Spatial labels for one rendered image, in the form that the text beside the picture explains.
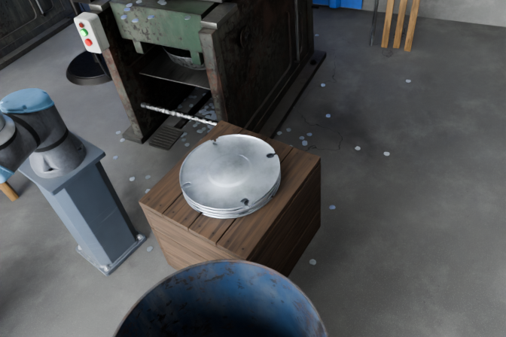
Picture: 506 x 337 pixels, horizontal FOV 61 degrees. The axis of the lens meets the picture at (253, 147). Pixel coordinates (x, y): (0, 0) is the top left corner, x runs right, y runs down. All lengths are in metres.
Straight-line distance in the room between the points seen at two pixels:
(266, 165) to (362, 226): 0.49
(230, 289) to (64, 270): 0.80
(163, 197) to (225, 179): 0.19
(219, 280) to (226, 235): 0.17
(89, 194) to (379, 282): 0.93
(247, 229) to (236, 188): 0.12
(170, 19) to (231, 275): 0.91
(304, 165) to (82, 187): 0.65
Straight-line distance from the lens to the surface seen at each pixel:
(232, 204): 1.14
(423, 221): 1.62
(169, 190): 1.27
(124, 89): 1.83
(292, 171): 1.25
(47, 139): 1.25
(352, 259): 1.49
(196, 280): 0.99
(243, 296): 1.06
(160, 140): 1.73
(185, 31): 1.52
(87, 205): 1.39
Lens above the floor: 1.27
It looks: 44 degrees down
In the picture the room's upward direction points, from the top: 9 degrees counter-clockwise
